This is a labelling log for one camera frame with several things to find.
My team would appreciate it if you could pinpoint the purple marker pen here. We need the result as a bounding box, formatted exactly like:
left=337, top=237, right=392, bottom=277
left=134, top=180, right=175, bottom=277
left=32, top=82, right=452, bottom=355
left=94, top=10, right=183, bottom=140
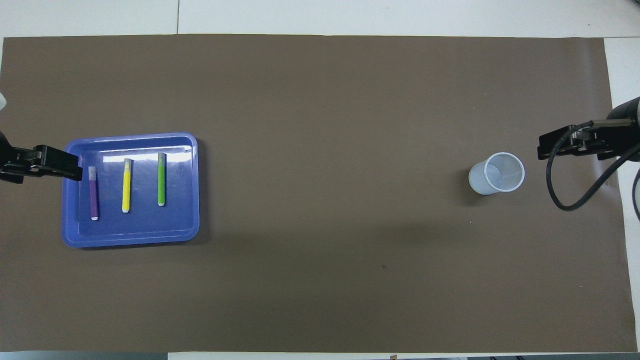
left=88, top=166, right=100, bottom=221

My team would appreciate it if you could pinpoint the translucent plastic cup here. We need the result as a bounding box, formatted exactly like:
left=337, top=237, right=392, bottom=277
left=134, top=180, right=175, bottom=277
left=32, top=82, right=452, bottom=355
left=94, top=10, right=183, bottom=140
left=468, top=151, right=526, bottom=196

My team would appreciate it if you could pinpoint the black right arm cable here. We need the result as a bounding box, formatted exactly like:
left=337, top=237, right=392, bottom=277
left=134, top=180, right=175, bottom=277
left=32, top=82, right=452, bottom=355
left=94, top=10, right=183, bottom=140
left=546, top=122, right=640, bottom=212

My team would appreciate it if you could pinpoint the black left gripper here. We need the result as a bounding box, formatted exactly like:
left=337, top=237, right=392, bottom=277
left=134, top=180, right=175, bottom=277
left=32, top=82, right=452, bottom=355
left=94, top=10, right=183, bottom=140
left=0, top=145, right=83, bottom=185

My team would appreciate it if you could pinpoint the green marker pen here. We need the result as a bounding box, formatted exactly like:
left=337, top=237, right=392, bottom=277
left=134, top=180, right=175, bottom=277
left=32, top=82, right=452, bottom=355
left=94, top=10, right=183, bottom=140
left=157, top=152, right=167, bottom=207

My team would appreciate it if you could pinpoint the yellow marker pen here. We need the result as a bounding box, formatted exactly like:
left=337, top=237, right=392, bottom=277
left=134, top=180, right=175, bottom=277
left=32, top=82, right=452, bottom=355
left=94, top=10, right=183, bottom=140
left=121, top=158, right=134, bottom=214

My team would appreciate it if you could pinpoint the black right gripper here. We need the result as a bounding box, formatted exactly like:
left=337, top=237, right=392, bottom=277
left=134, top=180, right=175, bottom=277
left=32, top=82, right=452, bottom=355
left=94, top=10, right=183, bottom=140
left=537, top=119, right=640, bottom=162

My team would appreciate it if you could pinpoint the blue plastic tray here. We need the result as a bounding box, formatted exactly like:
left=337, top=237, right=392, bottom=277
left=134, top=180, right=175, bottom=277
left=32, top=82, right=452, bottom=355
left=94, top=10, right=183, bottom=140
left=61, top=132, right=200, bottom=249

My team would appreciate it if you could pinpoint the brown table mat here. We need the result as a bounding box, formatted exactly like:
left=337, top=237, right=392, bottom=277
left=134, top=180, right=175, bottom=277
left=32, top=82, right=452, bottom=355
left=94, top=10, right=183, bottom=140
left=0, top=34, right=638, bottom=353

